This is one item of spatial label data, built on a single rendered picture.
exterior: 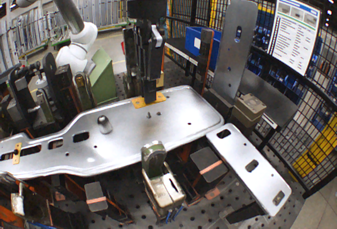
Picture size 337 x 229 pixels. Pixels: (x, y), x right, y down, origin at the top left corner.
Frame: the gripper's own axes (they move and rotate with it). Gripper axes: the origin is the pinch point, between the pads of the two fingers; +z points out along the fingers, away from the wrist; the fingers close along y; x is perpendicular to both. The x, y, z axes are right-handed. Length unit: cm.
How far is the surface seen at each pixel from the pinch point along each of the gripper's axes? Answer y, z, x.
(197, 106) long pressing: 2.1, 10.0, 14.8
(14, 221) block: 19, 31, -76
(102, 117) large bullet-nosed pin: 0.3, 5.1, -12.5
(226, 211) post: 34, 40, 15
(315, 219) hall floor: 149, 111, 125
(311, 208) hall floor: 129, 111, 130
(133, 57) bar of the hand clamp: -14.8, -2.0, 0.6
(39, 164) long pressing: 5.9, 9.7, -35.0
